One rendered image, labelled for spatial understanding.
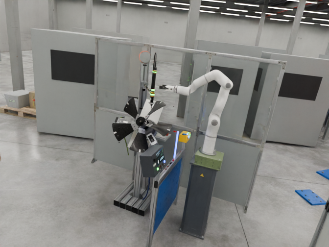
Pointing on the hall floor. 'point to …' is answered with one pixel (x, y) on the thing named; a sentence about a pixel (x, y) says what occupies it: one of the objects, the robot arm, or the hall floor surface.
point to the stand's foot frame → (122, 201)
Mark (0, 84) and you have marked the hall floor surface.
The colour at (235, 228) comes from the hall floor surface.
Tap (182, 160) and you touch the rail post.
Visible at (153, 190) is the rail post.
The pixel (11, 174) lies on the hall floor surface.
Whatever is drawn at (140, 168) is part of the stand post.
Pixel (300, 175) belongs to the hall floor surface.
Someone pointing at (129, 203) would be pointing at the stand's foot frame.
